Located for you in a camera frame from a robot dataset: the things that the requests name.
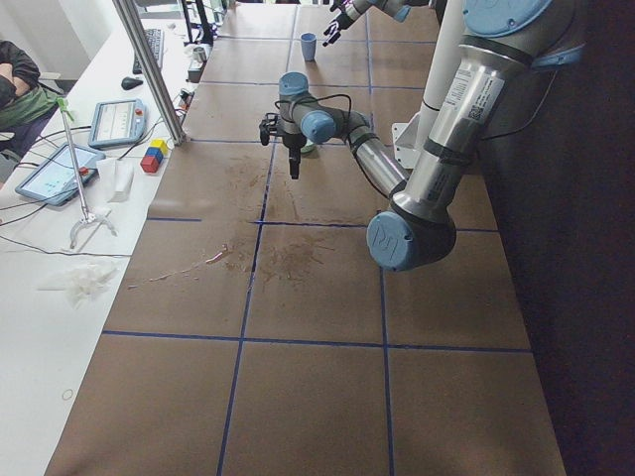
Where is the red cube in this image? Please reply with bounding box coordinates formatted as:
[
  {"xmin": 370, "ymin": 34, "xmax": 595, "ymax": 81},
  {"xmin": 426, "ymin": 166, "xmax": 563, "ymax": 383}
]
[{"xmin": 140, "ymin": 155, "xmax": 161, "ymax": 174}]

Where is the seated person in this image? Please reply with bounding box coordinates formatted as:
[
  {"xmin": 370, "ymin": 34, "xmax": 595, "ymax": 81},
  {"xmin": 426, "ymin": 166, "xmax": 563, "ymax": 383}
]
[{"xmin": 1, "ymin": 40, "xmax": 59, "ymax": 158}]

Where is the silver metal cylinder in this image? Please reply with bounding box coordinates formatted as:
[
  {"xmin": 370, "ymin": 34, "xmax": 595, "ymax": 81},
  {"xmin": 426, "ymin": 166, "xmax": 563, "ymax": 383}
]
[{"xmin": 191, "ymin": 44, "xmax": 212, "ymax": 63}]

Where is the mint green bowl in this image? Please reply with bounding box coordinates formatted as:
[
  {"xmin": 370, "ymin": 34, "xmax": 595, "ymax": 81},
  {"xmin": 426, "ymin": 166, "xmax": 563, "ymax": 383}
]
[{"xmin": 301, "ymin": 141, "xmax": 316, "ymax": 155}]

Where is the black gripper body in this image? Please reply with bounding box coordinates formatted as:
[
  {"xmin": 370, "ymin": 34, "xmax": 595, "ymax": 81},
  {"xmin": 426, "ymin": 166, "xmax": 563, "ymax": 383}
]
[
  {"xmin": 328, "ymin": 0, "xmax": 355, "ymax": 30},
  {"xmin": 282, "ymin": 131, "xmax": 305, "ymax": 160}
]

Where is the metal grabber tool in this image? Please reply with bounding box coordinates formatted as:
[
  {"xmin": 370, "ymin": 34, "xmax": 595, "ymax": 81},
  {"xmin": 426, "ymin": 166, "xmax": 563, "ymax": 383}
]
[{"xmin": 57, "ymin": 98, "xmax": 117, "ymax": 250}]

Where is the crumpled white tissue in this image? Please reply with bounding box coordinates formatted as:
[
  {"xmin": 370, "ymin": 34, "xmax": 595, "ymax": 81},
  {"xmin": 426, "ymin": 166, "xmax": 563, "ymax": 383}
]
[{"xmin": 37, "ymin": 261, "xmax": 118, "ymax": 307}]

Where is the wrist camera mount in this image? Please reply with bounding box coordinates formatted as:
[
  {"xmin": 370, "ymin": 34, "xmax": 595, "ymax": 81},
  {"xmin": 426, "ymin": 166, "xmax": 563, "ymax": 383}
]
[{"xmin": 259, "ymin": 112, "xmax": 282, "ymax": 146}]

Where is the aluminium frame post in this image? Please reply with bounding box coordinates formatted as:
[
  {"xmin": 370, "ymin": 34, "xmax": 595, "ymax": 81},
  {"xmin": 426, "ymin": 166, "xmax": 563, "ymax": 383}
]
[{"xmin": 112, "ymin": 0, "xmax": 186, "ymax": 146}]

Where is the black camera cable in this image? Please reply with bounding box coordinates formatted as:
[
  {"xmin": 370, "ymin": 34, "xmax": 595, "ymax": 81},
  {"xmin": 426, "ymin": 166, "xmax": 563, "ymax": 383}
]
[{"xmin": 274, "ymin": 93, "xmax": 374, "ymax": 150}]

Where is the teach pendant tablet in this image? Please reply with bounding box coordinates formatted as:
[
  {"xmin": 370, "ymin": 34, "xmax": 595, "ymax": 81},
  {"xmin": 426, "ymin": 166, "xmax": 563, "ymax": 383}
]
[
  {"xmin": 15, "ymin": 144, "xmax": 106, "ymax": 206},
  {"xmin": 88, "ymin": 99, "xmax": 147, "ymax": 150}
]

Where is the white pedestal column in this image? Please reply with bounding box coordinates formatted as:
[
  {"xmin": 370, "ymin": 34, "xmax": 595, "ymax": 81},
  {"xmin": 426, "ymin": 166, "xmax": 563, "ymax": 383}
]
[{"xmin": 391, "ymin": 0, "xmax": 465, "ymax": 170}]

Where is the yellow cube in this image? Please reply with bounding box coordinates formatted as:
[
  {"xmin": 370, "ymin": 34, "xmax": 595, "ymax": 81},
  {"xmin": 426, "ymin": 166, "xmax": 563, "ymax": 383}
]
[{"xmin": 150, "ymin": 139, "xmax": 169, "ymax": 157}]

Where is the far teach pendant tablet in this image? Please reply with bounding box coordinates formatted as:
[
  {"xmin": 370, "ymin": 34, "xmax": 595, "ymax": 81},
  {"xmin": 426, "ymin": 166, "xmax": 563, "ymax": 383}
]
[{"xmin": 88, "ymin": 99, "xmax": 147, "ymax": 150}]

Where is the black keyboard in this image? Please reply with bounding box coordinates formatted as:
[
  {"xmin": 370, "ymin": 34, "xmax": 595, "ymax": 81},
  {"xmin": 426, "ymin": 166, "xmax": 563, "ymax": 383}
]
[{"xmin": 132, "ymin": 28, "xmax": 165, "ymax": 74}]

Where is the light blue cup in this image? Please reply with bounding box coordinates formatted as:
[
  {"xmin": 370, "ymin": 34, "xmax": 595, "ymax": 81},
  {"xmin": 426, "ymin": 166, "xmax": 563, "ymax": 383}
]
[{"xmin": 300, "ymin": 32, "xmax": 317, "ymax": 61}]

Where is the near teach pendant tablet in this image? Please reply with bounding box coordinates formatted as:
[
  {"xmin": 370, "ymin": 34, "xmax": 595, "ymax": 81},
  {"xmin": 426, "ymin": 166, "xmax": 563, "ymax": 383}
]
[{"xmin": 15, "ymin": 144, "xmax": 106, "ymax": 206}]

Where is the black computer mouse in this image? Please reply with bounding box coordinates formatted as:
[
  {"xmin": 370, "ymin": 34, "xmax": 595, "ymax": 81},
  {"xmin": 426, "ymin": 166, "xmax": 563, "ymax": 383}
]
[{"xmin": 120, "ymin": 76, "xmax": 144, "ymax": 91}]

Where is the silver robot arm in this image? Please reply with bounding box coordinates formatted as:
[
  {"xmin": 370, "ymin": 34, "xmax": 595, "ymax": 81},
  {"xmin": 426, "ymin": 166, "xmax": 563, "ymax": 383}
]
[
  {"xmin": 259, "ymin": 1, "xmax": 587, "ymax": 271},
  {"xmin": 322, "ymin": 0, "xmax": 436, "ymax": 47}
]

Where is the blue cube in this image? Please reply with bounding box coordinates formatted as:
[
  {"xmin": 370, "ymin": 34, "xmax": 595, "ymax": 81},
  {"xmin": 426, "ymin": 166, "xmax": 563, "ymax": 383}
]
[{"xmin": 144, "ymin": 147, "xmax": 164, "ymax": 165}]

